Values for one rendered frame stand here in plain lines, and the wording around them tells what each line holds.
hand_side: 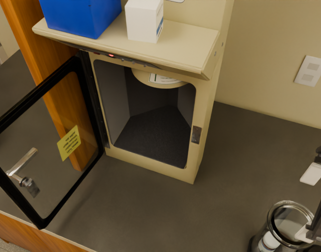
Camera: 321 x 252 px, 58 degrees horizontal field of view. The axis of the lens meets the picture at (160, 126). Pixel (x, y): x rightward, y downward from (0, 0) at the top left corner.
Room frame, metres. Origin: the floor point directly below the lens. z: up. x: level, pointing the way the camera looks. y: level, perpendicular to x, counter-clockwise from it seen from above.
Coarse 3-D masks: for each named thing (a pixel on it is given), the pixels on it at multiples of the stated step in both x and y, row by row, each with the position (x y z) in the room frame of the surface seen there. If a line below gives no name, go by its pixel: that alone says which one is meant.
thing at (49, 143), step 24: (72, 72) 0.52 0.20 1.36; (24, 96) 0.41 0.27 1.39; (48, 96) 0.45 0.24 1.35; (72, 96) 0.50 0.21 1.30; (24, 120) 0.39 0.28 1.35; (48, 120) 0.43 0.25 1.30; (72, 120) 0.48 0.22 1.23; (0, 144) 0.33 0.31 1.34; (24, 144) 0.36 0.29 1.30; (48, 144) 0.41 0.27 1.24; (72, 144) 0.46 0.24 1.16; (96, 144) 0.53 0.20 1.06; (24, 168) 0.34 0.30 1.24; (48, 168) 0.38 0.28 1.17; (72, 168) 0.43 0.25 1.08; (24, 192) 0.31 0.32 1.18; (48, 192) 0.35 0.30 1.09
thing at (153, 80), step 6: (132, 72) 0.57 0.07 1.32; (138, 72) 0.55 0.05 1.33; (144, 72) 0.54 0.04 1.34; (138, 78) 0.54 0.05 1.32; (144, 78) 0.54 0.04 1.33; (150, 78) 0.53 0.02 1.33; (156, 78) 0.52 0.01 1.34; (162, 78) 0.52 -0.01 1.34; (168, 78) 0.52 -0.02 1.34; (150, 84) 0.52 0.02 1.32; (156, 84) 0.52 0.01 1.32; (162, 84) 0.52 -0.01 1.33; (168, 84) 0.52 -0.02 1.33; (174, 84) 0.52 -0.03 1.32; (180, 84) 0.52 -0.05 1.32
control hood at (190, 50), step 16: (48, 32) 0.45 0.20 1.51; (64, 32) 0.45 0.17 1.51; (112, 32) 0.45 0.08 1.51; (176, 32) 0.45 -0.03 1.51; (192, 32) 0.45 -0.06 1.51; (208, 32) 0.45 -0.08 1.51; (96, 48) 0.42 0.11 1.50; (112, 48) 0.41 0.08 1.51; (128, 48) 0.40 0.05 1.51; (144, 48) 0.40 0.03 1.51; (160, 48) 0.40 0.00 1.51; (176, 48) 0.40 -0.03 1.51; (192, 48) 0.40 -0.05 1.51; (208, 48) 0.40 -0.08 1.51; (160, 64) 0.38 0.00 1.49; (176, 64) 0.37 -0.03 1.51; (192, 64) 0.36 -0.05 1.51; (208, 64) 0.39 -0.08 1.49
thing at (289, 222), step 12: (276, 204) 0.29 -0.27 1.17; (288, 204) 0.29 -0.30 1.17; (300, 204) 0.29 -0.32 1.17; (276, 216) 0.28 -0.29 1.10; (288, 216) 0.28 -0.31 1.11; (300, 216) 0.27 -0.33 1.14; (312, 216) 0.26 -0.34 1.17; (264, 228) 0.25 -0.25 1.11; (276, 228) 0.23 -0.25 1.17; (288, 228) 0.27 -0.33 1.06; (300, 228) 0.25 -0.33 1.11; (252, 240) 0.26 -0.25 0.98; (264, 240) 0.23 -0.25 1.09; (276, 240) 0.21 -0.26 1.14; (288, 240) 0.20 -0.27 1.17; (300, 240) 0.23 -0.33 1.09
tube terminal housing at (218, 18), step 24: (120, 0) 0.53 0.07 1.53; (192, 0) 0.48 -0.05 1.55; (216, 0) 0.46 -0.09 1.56; (192, 24) 0.48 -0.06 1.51; (216, 24) 0.46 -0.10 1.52; (168, 72) 0.49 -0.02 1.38; (216, 72) 0.51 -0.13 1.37; (192, 120) 0.47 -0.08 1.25; (192, 144) 0.46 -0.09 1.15; (168, 168) 0.49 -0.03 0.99; (192, 168) 0.46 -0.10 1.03
